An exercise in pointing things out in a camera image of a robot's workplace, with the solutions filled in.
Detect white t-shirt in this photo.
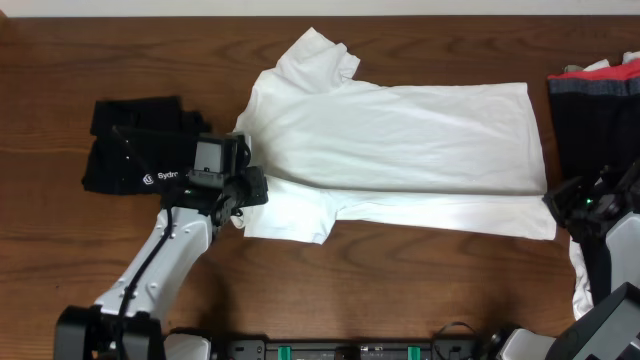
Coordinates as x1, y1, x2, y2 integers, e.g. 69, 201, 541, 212
233, 29, 556, 244

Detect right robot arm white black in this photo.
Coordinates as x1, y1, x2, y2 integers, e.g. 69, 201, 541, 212
491, 163, 639, 360

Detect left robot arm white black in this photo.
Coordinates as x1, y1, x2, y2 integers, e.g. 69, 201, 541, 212
53, 167, 268, 360

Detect black garment with red band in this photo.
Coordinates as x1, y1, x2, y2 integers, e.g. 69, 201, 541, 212
546, 59, 640, 301

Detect white cloth under pile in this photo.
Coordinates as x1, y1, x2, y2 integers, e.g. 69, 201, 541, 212
564, 59, 610, 320

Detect folded black shirt with logo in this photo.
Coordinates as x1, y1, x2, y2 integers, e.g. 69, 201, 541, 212
82, 96, 211, 195

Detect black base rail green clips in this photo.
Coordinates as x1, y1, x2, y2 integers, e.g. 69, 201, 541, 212
164, 322, 501, 360

